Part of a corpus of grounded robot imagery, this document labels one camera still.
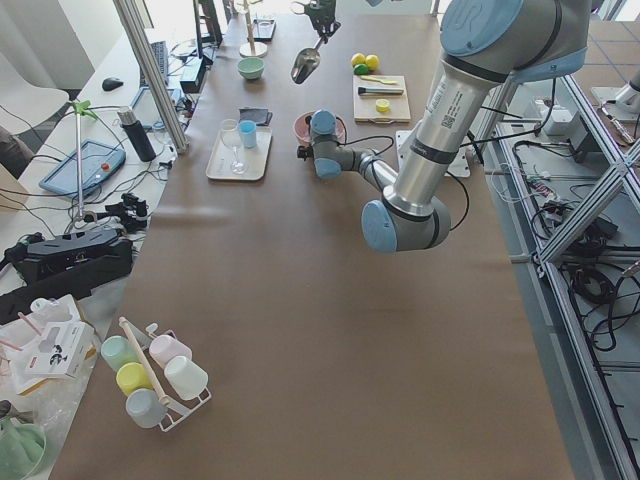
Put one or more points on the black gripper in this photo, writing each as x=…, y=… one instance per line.
x=318, y=10
x=302, y=152

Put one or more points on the steel ice scoop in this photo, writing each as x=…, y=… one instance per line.
x=306, y=62

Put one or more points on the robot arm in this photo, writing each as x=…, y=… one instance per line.
x=484, y=44

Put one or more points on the light blue cup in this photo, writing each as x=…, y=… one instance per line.
x=248, y=133

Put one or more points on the pink plastic cup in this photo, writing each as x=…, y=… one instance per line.
x=164, y=348

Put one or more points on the pale white plastic cup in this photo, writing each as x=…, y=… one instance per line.
x=186, y=377

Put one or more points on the green plastic cup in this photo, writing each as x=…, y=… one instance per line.
x=116, y=351

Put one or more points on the yellow plastic cup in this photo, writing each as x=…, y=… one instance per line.
x=131, y=377

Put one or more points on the grey plastic cup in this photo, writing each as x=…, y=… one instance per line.
x=144, y=408

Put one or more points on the pink bowl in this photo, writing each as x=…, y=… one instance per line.
x=301, y=129

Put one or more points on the grey folded cloth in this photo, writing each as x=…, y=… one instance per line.
x=260, y=116

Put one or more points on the upper yellow lemon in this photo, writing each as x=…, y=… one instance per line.
x=358, y=59

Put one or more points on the green lime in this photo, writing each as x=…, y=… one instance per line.
x=372, y=62

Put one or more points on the cream serving tray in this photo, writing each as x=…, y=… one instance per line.
x=255, y=159

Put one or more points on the bamboo cutting board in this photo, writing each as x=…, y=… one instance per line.
x=364, y=107

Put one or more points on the yellow plastic knife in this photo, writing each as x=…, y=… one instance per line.
x=379, y=80

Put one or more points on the wooden mug tree stand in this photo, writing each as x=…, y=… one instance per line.
x=252, y=47

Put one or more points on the clear wine glass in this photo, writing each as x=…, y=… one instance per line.
x=231, y=139

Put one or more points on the steel muddler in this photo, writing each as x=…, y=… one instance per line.
x=374, y=91

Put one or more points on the green ceramic bowl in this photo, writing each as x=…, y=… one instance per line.
x=251, y=68

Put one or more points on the half lemon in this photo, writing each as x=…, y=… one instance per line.
x=382, y=105

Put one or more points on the black keyboard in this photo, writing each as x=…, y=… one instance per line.
x=161, y=56

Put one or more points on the black water bottle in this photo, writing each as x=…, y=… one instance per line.
x=136, y=134

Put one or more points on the blue teach pendant tablet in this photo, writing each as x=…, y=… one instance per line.
x=99, y=162

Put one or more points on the black computer mouse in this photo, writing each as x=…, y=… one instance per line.
x=111, y=83

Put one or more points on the black equipment case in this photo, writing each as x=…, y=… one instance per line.
x=72, y=264

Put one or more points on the white cardboard box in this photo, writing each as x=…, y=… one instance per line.
x=60, y=350

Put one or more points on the black picture frame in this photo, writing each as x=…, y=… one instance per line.
x=263, y=29

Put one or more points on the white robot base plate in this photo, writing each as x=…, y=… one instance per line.
x=457, y=164

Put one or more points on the aluminium frame post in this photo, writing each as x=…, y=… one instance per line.
x=132, y=23

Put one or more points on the white wire cup rack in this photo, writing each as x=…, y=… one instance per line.
x=178, y=410

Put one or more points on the wooden rack handle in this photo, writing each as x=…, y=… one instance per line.
x=157, y=387

